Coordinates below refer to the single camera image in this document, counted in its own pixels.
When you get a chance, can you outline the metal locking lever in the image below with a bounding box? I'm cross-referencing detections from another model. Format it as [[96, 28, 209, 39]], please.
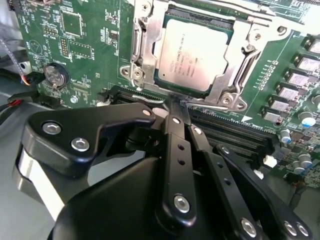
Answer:
[[131, 92, 230, 112], [131, 15, 145, 66]]

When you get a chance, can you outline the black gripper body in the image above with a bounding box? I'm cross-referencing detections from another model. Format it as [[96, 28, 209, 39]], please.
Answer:
[[52, 156, 237, 240]]

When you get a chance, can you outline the silver CPU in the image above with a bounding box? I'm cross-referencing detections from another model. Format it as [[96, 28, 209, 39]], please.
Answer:
[[152, 13, 236, 97]]

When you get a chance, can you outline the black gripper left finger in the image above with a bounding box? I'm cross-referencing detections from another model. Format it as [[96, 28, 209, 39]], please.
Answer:
[[12, 96, 198, 227]]

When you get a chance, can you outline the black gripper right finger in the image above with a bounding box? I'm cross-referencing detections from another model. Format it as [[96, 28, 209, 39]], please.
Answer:
[[186, 107, 315, 240]]

